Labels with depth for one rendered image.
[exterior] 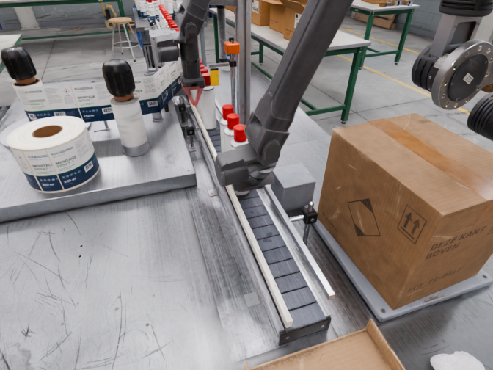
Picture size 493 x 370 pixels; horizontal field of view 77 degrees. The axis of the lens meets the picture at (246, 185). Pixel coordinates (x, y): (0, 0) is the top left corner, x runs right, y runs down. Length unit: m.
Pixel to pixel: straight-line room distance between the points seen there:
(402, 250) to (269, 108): 0.36
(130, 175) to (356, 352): 0.76
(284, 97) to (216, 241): 0.43
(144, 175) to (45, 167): 0.26
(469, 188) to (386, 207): 0.13
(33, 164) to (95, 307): 0.44
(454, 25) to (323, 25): 0.64
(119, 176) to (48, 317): 0.43
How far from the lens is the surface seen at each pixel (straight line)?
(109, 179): 1.03
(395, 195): 0.62
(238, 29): 1.17
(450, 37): 1.14
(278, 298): 0.63
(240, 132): 0.78
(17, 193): 1.11
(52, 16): 8.75
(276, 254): 0.74
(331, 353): 0.69
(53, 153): 0.98
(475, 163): 0.73
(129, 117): 1.05
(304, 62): 0.55
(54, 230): 1.00
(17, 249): 1.00
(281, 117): 0.58
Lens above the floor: 1.45
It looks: 38 degrees down
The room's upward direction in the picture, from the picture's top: straight up
